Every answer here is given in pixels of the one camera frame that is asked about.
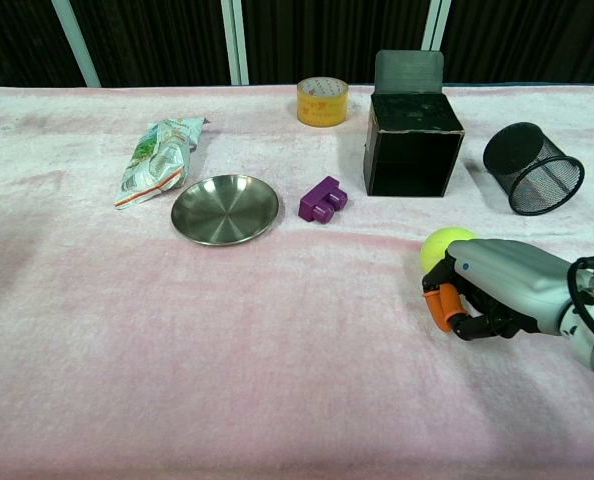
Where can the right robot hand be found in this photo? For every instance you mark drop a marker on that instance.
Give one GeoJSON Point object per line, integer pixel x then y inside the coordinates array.
{"type": "Point", "coordinates": [507, 272]}

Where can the yellow tennis ball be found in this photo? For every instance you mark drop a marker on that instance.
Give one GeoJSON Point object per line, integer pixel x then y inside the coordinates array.
{"type": "Point", "coordinates": [442, 247]}

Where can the black cardboard box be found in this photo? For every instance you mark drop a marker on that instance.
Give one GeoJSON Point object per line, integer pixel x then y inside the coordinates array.
{"type": "Point", "coordinates": [412, 145]}

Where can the black mesh pen holder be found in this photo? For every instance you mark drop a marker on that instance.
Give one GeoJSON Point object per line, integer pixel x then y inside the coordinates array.
{"type": "Point", "coordinates": [534, 167]}

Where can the purple toy building block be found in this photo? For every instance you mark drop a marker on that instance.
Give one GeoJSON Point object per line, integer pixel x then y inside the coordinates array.
{"type": "Point", "coordinates": [322, 200]}

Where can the yellow tape roll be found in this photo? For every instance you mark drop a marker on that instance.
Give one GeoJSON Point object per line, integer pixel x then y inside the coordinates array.
{"type": "Point", "coordinates": [322, 102]}

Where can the pink plush table cloth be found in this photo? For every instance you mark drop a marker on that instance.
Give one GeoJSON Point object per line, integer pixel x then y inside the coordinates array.
{"type": "Point", "coordinates": [227, 325]}

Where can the round stainless steel plate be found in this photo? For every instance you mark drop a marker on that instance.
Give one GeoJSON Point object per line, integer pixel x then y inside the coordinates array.
{"type": "Point", "coordinates": [225, 209]}

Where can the crumpled snack bag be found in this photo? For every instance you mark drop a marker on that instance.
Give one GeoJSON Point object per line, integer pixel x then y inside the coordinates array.
{"type": "Point", "coordinates": [159, 157]}

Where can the white double frame post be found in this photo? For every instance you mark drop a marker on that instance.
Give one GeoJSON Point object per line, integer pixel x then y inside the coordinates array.
{"type": "Point", "coordinates": [236, 42]}

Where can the white slanted frame post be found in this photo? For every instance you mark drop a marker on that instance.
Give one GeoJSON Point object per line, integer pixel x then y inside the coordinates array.
{"type": "Point", "coordinates": [77, 42]}

